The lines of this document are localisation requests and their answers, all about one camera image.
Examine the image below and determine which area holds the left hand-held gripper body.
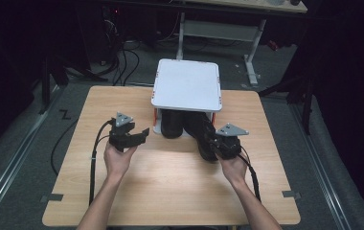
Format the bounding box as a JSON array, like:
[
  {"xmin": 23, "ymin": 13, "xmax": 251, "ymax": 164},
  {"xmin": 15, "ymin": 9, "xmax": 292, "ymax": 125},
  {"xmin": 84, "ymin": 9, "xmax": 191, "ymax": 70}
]
[{"xmin": 107, "ymin": 111, "xmax": 137, "ymax": 153}]

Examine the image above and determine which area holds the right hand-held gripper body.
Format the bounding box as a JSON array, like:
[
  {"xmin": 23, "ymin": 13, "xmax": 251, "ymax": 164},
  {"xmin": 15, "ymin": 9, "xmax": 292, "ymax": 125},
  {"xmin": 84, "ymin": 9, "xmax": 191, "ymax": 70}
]
[{"xmin": 215, "ymin": 123, "xmax": 250, "ymax": 161}]

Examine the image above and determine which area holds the black shoe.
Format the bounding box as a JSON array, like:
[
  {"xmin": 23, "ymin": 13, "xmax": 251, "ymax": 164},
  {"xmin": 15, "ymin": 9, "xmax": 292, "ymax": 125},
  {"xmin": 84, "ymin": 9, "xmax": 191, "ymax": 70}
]
[
  {"xmin": 183, "ymin": 110, "xmax": 220, "ymax": 163},
  {"xmin": 161, "ymin": 108, "xmax": 185, "ymax": 140}
]

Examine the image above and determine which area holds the white shoe rack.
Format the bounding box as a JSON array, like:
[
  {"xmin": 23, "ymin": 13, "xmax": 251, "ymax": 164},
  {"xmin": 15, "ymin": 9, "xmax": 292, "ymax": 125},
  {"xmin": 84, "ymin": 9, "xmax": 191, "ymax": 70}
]
[{"xmin": 150, "ymin": 57, "xmax": 223, "ymax": 139}]

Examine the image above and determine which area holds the person's left hand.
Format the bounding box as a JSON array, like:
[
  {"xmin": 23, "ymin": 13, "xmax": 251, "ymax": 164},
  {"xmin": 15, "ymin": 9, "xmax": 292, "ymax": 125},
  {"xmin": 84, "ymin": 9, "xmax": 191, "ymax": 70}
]
[{"xmin": 103, "ymin": 141, "xmax": 139, "ymax": 182}]

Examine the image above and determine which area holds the person's right hand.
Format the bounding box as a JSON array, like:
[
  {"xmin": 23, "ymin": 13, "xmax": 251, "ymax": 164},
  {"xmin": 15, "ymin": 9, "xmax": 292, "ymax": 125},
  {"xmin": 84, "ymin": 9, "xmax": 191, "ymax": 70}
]
[{"xmin": 216, "ymin": 153, "xmax": 249, "ymax": 189}]

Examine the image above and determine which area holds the grey tape piece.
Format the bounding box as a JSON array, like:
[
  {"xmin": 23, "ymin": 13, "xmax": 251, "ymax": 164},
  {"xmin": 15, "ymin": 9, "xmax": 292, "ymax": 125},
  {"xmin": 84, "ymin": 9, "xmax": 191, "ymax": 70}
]
[
  {"xmin": 281, "ymin": 190, "xmax": 302, "ymax": 201},
  {"xmin": 39, "ymin": 193, "xmax": 65, "ymax": 204}
]

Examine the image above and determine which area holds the black stand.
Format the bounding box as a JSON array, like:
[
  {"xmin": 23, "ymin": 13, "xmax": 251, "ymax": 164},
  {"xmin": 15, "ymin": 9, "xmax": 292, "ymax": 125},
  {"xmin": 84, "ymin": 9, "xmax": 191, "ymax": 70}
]
[
  {"xmin": 37, "ymin": 54, "xmax": 70, "ymax": 116},
  {"xmin": 258, "ymin": 63, "xmax": 316, "ymax": 136}
]

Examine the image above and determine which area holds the red object on floor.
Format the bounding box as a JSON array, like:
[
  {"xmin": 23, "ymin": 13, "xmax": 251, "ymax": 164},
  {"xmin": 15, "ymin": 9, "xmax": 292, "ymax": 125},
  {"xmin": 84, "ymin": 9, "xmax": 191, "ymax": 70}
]
[{"xmin": 267, "ymin": 39, "xmax": 281, "ymax": 52}]

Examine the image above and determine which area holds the left hand-held gripper black cable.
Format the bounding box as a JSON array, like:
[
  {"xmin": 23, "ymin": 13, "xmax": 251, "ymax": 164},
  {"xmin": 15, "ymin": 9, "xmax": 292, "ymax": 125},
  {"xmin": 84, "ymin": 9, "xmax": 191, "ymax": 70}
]
[{"xmin": 88, "ymin": 118, "xmax": 115, "ymax": 206}]

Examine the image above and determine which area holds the hand-held gripper black cable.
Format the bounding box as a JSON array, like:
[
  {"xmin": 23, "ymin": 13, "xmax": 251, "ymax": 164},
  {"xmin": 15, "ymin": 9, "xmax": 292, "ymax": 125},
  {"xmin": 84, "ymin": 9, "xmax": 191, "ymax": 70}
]
[
  {"xmin": 88, "ymin": 118, "xmax": 115, "ymax": 206},
  {"xmin": 237, "ymin": 152, "xmax": 262, "ymax": 203}
]

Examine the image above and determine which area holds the right hand-held gripper black cable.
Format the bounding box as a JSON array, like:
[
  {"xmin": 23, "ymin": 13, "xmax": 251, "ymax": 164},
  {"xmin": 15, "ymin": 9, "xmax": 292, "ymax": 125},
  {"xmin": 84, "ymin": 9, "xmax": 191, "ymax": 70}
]
[{"xmin": 237, "ymin": 152, "xmax": 262, "ymax": 203}]

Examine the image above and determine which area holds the black cable on floor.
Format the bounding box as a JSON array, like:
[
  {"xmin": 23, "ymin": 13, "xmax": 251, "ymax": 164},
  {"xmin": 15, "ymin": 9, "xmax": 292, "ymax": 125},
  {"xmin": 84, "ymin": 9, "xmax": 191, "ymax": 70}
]
[{"xmin": 50, "ymin": 118, "xmax": 80, "ymax": 176}]

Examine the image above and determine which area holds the bundle of black cables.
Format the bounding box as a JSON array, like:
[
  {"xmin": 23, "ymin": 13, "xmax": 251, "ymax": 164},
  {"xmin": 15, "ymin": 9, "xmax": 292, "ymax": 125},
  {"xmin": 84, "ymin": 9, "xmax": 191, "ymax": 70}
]
[{"xmin": 99, "ymin": 18, "xmax": 142, "ymax": 87}]

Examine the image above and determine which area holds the metal floor rail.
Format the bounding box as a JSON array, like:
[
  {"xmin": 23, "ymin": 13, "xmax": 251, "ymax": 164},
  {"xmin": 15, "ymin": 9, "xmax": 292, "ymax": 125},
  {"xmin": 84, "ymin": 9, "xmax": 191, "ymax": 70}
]
[
  {"xmin": 0, "ymin": 85, "xmax": 63, "ymax": 224},
  {"xmin": 288, "ymin": 103, "xmax": 353, "ymax": 230}
]

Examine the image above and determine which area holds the wooden desk with grey frame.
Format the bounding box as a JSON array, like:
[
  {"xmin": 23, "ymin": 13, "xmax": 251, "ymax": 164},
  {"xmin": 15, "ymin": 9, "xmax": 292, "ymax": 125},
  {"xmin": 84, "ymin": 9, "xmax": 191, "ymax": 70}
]
[{"xmin": 175, "ymin": 0, "xmax": 308, "ymax": 87}]

